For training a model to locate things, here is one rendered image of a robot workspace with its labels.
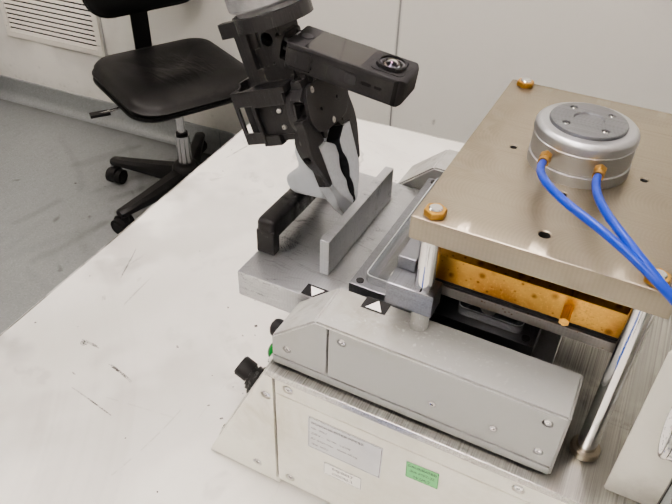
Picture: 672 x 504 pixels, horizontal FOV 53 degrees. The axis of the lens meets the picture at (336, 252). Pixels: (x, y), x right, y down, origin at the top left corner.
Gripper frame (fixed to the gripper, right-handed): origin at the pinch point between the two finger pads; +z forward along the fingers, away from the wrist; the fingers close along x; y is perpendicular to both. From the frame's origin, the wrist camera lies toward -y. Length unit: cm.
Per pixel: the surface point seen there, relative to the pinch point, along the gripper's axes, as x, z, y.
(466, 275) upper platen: 10.2, 1.0, -15.3
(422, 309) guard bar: 13.6, 2.0, -12.7
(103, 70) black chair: -97, 3, 142
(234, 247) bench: -14.7, 15.0, 33.0
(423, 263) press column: 13.2, -2.0, -13.6
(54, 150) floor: -110, 32, 205
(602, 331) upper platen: 10.2, 5.6, -25.0
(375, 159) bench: -49, 18, 26
